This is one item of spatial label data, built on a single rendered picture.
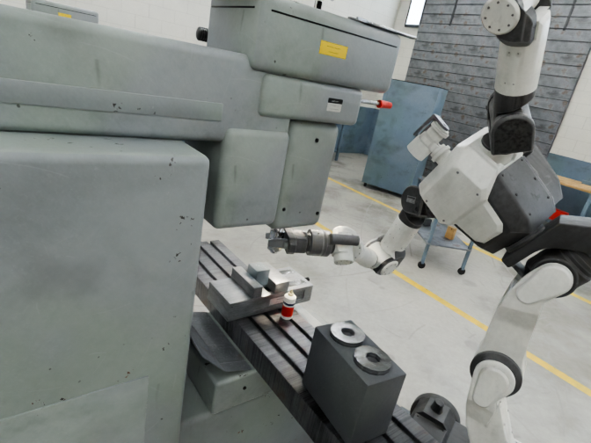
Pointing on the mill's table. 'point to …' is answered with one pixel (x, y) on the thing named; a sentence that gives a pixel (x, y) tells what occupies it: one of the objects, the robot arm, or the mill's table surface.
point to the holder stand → (352, 381)
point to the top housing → (304, 42)
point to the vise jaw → (279, 283)
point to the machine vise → (253, 294)
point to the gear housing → (308, 100)
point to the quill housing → (305, 173)
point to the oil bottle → (288, 305)
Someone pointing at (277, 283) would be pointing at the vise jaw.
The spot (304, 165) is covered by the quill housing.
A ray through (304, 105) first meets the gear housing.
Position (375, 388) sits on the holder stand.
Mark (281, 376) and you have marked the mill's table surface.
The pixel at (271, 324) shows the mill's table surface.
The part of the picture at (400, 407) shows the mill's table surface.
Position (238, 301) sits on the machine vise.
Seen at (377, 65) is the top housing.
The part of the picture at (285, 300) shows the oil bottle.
